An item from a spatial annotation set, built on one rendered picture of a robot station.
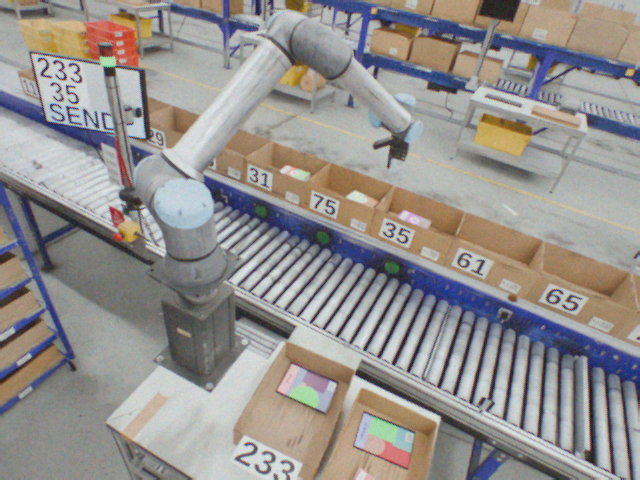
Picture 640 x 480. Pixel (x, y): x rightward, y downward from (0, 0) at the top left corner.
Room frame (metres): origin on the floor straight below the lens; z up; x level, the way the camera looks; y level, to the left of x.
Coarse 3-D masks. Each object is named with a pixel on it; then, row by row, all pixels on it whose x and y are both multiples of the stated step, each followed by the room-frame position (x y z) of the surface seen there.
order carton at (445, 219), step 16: (400, 192) 1.90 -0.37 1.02; (384, 208) 1.80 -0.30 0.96; (400, 208) 1.89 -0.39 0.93; (416, 208) 1.86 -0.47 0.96; (432, 208) 1.83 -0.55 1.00; (448, 208) 1.80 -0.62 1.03; (432, 224) 1.82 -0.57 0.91; (448, 224) 1.79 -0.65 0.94; (384, 240) 1.61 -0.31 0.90; (416, 240) 1.56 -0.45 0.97; (432, 240) 1.53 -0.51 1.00; (448, 240) 1.51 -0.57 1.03
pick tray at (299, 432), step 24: (288, 360) 0.92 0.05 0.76; (312, 360) 0.91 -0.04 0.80; (264, 384) 0.77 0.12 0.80; (264, 408) 0.71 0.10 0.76; (288, 408) 0.72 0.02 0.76; (336, 408) 0.75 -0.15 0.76; (240, 432) 0.57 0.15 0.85; (264, 432) 0.62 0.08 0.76; (288, 432) 0.64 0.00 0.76; (312, 432) 0.65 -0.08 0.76; (288, 456) 0.56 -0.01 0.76; (312, 456) 0.57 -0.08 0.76
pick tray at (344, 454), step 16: (368, 400) 0.78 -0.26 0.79; (384, 400) 0.77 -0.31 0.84; (352, 416) 0.73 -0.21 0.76; (384, 416) 0.75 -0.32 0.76; (400, 416) 0.75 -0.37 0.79; (416, 416) 0.73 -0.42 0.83; (352, 432) 0.68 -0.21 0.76; (416, 432) 0.71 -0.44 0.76; (432, 432) 0.70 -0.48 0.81; (336, 448) 0.61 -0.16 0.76; (352, 448) 0.62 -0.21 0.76; (416, 448) 0.66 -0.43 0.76; (432, 448) 0.62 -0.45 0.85; (336, 464) 0.56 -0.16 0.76; (352, 464) 0.57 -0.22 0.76; (368, 464) 0.58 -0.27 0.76; (384, 464) 0.59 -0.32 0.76; (416, 464) 0.60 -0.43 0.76
